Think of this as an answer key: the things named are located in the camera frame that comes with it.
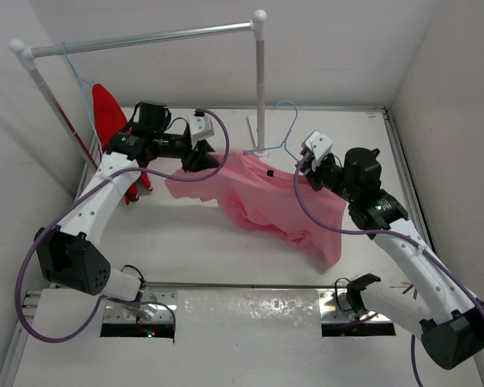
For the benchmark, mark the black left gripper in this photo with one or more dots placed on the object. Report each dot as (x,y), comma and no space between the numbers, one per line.
(201,157)

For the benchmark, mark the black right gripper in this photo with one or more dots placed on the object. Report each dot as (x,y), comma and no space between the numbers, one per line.
(312,169)

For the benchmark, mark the pink t shirt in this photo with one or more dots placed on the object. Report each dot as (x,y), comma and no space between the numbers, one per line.
(257,197)

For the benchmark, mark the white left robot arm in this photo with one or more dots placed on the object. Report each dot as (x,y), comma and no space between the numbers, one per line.
(68,249)

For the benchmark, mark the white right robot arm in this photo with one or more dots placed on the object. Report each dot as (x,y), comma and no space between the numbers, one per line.
(449,320)

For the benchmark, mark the red t shirt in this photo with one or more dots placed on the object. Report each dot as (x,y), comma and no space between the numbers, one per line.
(109,119)

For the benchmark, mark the light blue hanger with shirt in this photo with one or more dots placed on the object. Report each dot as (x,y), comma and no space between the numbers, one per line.
(86,87)

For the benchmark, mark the white clothes rack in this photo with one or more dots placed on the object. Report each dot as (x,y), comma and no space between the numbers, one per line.
(26,56)

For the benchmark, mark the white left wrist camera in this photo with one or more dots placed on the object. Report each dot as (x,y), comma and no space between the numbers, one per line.
(201,128)

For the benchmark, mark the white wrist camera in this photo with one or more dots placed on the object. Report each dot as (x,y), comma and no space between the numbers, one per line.
(316,147)
(201,128)

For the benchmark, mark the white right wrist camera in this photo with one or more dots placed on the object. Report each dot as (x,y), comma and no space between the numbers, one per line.
(316,147)

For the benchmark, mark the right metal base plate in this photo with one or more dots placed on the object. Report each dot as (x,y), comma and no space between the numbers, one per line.
(330,313)

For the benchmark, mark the metal base plate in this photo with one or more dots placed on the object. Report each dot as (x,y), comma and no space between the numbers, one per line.
(330,313)
(147,308)

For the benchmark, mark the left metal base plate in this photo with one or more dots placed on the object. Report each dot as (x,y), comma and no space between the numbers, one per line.
(147,308)

